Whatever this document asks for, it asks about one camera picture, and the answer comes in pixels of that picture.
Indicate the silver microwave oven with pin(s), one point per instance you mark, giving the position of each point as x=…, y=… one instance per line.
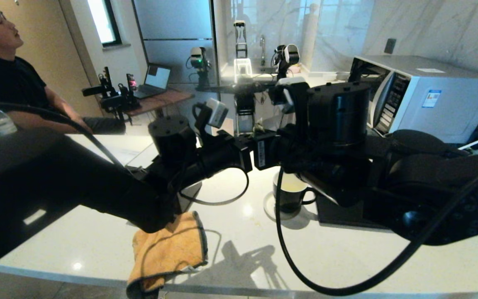
x=430, y=95

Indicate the brown wooden desk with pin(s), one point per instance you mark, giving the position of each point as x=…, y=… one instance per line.
x=168, y=99

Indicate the orange microfiber cloth grey trim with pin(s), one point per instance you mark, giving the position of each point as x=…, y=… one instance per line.
x=164, y=249

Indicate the black serving tray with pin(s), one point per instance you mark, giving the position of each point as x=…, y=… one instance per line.
x=338, y=214

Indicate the black glossy tissue box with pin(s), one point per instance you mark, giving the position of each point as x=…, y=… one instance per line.
x=189, y=199

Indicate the clear water bottle red cap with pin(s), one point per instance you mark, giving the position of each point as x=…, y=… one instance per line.
x=2, y=122

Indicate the black mug white inside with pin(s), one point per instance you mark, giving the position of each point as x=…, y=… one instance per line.
x=293, y=199

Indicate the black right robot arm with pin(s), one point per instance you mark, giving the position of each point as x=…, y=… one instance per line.
x=388, y=166

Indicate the dark framed window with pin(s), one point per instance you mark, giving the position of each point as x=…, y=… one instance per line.
x=102, y=20

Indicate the printed white paper sheet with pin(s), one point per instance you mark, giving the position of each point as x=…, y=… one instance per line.
x=110, y=145

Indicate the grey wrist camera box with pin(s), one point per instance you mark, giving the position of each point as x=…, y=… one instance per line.
x=288, y=89
x=216, y=112

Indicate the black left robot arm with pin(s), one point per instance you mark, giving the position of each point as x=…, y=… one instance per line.
x=56, y=174

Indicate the open laptop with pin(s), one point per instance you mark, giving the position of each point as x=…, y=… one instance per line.
x=158, y=78

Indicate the grey refrigerator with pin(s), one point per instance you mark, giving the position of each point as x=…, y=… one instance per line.
x=172, y=25

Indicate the beige wooden door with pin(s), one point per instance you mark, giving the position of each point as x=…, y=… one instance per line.
x=56, y=41

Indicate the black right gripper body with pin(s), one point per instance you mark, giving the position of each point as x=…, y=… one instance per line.
x=266, y=151

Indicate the white round coaster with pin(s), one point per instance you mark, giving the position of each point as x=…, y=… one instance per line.
x=269, y=209

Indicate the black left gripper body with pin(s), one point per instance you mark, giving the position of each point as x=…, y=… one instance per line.
x=243, y=155

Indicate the chrome kitchen faucet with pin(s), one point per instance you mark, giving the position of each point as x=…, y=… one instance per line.
x=262, y=45

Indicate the black background robot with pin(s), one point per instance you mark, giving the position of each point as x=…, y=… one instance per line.
x=243, y=62

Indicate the black wall socket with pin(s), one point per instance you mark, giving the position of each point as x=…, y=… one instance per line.
x=390, y=46

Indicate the grey sachet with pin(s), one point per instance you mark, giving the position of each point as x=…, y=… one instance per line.
x=259, y=129

